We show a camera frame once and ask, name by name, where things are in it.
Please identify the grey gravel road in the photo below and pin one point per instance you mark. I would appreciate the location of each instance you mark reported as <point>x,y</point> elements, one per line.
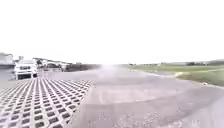
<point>133,100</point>

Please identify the row of buildings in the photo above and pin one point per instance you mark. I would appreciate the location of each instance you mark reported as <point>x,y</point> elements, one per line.
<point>50,64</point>

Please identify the white vehicle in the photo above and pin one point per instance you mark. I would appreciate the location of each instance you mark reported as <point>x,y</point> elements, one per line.
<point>25,69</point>

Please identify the grid paver parking area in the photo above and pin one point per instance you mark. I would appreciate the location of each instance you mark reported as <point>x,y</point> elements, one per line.
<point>30,103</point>

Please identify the grass field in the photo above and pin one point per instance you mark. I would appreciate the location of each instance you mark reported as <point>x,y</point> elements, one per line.
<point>203,75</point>

